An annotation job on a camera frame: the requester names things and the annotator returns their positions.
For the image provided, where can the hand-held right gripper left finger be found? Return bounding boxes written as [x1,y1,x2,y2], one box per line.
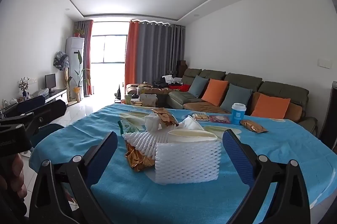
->
[29,131,118,224]

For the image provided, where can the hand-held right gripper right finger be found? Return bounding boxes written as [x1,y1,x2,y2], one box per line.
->
[222,129,311,224]

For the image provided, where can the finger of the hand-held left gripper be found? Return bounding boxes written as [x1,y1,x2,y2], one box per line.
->
[0,99,67,133]
[0,96,46,116]

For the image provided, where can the green and white packet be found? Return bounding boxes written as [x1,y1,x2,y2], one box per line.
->
[117,119,140,135]

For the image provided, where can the long white foam net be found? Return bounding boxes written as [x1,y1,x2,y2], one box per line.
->
[122,131,171,159]

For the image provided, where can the large white foam net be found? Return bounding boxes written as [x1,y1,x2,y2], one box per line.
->
[155,140,222,184]

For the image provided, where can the cream pomelo peel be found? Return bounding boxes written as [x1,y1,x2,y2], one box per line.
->
[168,129,218,143]

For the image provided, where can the large gold foil wrapper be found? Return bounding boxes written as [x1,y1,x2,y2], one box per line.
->
[151,108,180,128]

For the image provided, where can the person's left hand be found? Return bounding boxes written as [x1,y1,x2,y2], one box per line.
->
[0,153,28,199]

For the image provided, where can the white and black TV cabinet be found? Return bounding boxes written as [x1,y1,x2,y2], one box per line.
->
[0,88,69,119]

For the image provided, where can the small plant in blue vase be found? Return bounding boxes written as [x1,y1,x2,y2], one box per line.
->
[18,77,30,97]

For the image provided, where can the black monitor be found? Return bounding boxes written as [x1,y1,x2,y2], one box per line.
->
[44,73,56,91]

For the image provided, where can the small gold foil wrapper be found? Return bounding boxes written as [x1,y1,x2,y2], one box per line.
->
[240,119,269,134]

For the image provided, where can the pink snack packet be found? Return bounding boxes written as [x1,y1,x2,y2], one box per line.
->
[209,115,232,124]

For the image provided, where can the blue drink can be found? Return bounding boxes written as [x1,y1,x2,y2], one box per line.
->
[231,102,247,126]

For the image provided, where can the tall plant in gold vase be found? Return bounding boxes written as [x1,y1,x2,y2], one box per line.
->
[69,50,90,103]

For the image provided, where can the standing fan with cover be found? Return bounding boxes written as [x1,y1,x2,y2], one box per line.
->
[53,52,70,105]

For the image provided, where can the clear tray of biscuits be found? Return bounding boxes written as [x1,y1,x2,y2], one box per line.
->
[192,113,210,122]

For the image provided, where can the white paper sheet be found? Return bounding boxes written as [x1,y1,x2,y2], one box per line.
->
[179,116,206,132]

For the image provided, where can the blue-grey cushion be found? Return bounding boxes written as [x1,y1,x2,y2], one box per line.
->
[188,75,208,98]
[225,84,253,112]

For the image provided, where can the clear plastic wrapper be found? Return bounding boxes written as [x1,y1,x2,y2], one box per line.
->
[144,113,169,133]

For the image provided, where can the white standing air conditioner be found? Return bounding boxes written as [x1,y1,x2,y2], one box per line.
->
[65,37,85,102]

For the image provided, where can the orange cushion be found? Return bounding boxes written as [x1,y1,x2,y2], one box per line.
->
[250,92,291,119]
[201,78,229,107]

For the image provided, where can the grey and orange curtain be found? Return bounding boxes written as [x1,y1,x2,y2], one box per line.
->
[74,19,94,95]

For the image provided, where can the group of jars and packets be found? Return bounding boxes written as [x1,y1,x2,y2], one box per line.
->
[124,92,150,106]

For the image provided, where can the black glass coffee table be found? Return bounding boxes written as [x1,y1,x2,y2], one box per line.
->
[124,94,158,109]

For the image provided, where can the green and brown sofa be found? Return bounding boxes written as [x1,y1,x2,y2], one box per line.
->
[126,68,320,135]

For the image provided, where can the blue printed tablecloth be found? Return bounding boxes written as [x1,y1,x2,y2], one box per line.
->
[28,104,337,224]

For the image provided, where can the window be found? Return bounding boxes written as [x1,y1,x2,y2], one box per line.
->
[91,21,129,64]

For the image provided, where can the red cloth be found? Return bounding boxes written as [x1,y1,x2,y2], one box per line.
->
[168,84,191,93]

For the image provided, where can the dark chair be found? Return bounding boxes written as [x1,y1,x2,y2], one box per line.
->
[318,81,337,155]

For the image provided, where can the brown stacked boxes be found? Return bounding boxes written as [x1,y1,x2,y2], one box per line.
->
[176,59,188,77]

